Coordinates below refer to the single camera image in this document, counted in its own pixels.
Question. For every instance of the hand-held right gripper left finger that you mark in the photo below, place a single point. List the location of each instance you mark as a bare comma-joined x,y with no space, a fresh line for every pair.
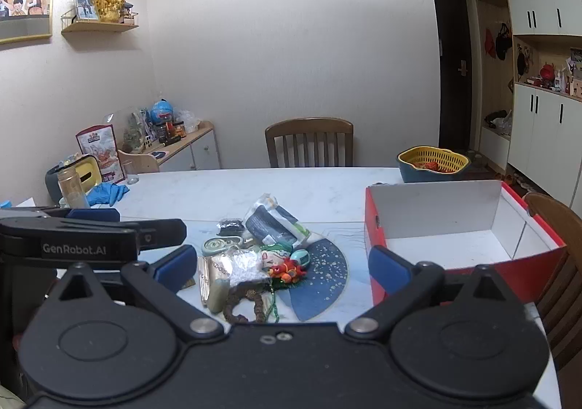
175,264

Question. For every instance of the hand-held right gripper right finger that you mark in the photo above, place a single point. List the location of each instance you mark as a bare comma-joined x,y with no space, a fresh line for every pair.
386,265

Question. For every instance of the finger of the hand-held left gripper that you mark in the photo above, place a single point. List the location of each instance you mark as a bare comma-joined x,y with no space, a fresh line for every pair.
97,214
163,231

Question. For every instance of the small yellow box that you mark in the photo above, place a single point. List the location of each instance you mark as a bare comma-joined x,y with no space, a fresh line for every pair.
187,284

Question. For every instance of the gold foil wrapper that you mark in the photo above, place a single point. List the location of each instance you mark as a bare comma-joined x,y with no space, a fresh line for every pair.
205,275

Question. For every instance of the pale beige tube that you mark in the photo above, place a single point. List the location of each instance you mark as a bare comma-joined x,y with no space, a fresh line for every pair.
217,295

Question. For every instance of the small black packet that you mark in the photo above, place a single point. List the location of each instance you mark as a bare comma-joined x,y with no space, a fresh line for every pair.
229,227

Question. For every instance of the clear plastic bag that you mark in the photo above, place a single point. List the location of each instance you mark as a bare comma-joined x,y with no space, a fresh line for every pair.
243,265
188,119

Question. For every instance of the red cardboard box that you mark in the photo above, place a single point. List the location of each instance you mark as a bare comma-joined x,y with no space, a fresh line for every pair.
454,209

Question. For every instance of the plush doll with green turban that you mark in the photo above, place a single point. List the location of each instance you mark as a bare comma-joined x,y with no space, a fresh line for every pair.
273,256

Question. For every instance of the blue rubber gloves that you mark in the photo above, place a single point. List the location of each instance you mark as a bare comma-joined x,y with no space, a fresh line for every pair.
107,193

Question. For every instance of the glass jar with brown lid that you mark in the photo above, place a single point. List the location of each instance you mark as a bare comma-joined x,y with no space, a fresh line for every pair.
72,190

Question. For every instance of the yellow and grey tissue box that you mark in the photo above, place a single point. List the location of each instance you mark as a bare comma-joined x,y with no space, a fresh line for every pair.
86,170

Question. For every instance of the clear drinking glass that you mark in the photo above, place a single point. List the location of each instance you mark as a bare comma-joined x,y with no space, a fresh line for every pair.
131,173

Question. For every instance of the red snack bag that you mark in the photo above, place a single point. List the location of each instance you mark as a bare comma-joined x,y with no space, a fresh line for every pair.
102,149

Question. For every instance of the light wooden high chair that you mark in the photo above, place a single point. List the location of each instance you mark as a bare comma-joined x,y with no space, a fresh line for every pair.
136,159

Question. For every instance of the small teal egg toy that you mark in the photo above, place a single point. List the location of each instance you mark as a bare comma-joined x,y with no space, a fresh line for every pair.
300,258

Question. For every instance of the wooden sideboard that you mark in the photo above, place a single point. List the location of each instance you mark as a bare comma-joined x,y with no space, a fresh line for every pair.
200,149

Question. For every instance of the dried flower bag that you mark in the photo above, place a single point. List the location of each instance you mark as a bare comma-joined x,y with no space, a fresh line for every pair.
134,129

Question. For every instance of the yellow and blue basket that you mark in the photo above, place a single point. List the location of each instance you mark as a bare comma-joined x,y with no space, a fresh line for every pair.
409,172

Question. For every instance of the red knot ornament with tassel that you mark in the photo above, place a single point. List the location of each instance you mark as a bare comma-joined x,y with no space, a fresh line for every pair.
286,273

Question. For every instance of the grey and white pouch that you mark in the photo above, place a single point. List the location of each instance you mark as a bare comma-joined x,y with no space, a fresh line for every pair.
273,222

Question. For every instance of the red food pieces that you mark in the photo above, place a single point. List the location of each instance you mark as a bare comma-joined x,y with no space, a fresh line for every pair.
429,166

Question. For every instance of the clear plastic bag on sideboard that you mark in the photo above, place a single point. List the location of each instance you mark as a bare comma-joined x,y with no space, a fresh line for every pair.
188,119

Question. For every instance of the blue globe toy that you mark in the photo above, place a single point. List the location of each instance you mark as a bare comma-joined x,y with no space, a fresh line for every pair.
162,111

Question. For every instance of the dark wooden dining chair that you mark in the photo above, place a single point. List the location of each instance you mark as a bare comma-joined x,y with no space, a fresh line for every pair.
309,131

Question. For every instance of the brown wooden chair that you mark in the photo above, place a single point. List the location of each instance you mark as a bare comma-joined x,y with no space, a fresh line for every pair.
561,227

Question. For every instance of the black bag on bench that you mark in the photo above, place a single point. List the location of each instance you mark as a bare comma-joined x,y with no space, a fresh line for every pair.
495,118

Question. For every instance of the dark door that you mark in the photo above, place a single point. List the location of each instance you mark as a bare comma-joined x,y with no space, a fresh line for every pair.
452,63

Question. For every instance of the red hanging bag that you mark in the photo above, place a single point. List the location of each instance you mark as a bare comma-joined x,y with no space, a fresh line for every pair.
489,44

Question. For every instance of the black hanging bag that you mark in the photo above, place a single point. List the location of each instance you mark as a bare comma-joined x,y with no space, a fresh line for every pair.
502,43

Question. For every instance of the red teapot ornament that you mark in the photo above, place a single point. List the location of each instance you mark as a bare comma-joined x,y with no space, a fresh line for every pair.
548,71

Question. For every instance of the wooden wall shelf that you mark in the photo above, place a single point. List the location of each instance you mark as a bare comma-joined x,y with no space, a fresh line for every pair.
97,26

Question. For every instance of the small photo frame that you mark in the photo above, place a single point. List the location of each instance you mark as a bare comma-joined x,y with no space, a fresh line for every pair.
84,5

